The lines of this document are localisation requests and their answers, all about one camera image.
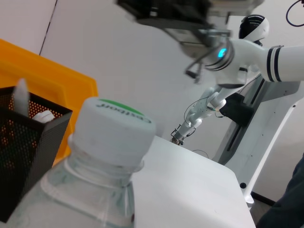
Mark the black mesh pen holder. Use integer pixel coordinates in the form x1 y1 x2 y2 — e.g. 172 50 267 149
0 86 73 223

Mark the yellow plastic bin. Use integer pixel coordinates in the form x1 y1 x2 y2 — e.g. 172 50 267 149
0 38 99 167

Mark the black lift carriage block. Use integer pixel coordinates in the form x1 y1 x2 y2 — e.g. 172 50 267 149
219 93 254 127

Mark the black looped cable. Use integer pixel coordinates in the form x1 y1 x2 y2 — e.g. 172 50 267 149
285 0 304 28

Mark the silver glitter pen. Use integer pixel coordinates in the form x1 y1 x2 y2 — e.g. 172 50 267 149
13 78 31 117

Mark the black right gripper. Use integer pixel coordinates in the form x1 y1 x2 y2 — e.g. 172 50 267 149
117 0 214 27

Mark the white robot arm with cables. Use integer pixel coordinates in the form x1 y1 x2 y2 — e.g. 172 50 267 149
170 86 227 146

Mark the thin grey cable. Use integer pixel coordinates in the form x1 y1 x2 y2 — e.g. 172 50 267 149
191 149 209 160

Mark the clear green-label water bottle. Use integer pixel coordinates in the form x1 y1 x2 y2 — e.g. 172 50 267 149
0 97 157 228

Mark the person in jeans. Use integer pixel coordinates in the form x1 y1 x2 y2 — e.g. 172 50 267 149
257 152 304 228

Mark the white black robot head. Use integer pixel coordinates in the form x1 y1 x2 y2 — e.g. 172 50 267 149
238 14 270 46

